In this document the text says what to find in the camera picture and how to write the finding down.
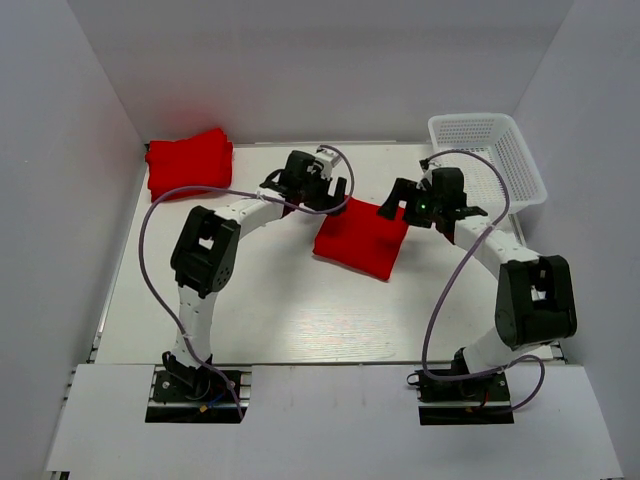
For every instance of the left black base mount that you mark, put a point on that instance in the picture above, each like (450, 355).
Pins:
(172, 402)

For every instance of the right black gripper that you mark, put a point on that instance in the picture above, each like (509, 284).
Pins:
(401, 191)

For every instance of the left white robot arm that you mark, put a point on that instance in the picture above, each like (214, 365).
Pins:
(204, 257)

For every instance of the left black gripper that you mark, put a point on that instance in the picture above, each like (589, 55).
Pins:
(327, 201)

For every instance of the folded red t shirt stack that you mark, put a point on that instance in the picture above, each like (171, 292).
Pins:
(204, 159)

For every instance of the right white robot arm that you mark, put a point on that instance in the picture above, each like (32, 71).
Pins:
(534, 300)

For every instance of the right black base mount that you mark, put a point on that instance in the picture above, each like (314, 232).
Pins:
(483, 401)

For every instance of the white plastic basket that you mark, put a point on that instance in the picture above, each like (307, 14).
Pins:
(492, 154)

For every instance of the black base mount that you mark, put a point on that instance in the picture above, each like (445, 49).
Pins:
(483, 401)
(172, 402)

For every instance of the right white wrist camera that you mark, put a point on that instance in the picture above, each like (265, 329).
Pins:
(427, 173)

